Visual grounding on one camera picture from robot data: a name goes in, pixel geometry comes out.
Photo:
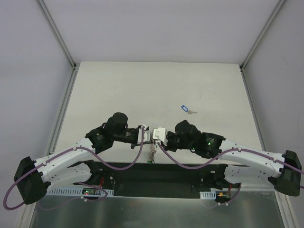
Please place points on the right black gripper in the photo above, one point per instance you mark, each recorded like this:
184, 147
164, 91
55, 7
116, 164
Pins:
167, 140

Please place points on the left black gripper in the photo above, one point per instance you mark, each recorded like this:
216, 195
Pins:
137, 138

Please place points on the blue key tag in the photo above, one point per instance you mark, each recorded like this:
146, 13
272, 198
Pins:
184, 108

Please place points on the left aluminium frame rail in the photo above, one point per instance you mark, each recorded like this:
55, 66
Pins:
64, 90

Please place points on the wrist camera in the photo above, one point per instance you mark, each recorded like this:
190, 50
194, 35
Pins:
144, 134
160, 135

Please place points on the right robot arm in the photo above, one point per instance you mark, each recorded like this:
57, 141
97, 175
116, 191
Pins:
281, 170

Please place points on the aluminium frame rail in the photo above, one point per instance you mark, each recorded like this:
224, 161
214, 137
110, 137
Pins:
64, 90
255, 71

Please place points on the metal key organizer ring disc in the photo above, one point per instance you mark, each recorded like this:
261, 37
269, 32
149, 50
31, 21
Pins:
152, 151

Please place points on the white cable duct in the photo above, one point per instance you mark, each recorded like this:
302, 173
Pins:
208, 195
80, 191

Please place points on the right aluminium frame rail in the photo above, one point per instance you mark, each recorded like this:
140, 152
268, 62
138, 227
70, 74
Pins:
255, 71

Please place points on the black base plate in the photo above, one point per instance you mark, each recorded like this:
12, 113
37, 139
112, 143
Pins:
151, 180

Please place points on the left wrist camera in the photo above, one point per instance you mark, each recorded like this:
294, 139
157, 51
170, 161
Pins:
144, 134

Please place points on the right white cable duct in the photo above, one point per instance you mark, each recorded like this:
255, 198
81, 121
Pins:
208, 195

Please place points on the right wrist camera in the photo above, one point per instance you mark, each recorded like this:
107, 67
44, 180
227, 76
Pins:
160, 135

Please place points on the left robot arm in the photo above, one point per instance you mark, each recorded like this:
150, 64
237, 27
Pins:
34, 178

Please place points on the left white cable duct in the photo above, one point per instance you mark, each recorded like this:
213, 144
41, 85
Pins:
80, 191

